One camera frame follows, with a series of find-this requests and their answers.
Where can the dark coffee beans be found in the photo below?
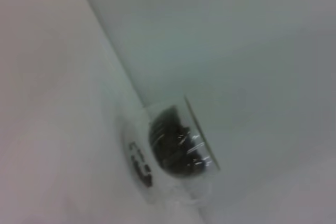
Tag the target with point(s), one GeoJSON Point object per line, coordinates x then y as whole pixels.
{"type": "Point", "coordinates": [173, 145]}

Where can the double-walled glass cup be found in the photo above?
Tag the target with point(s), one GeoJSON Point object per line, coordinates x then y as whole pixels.
{"type": "Point", "coordinates": [147, 161]}

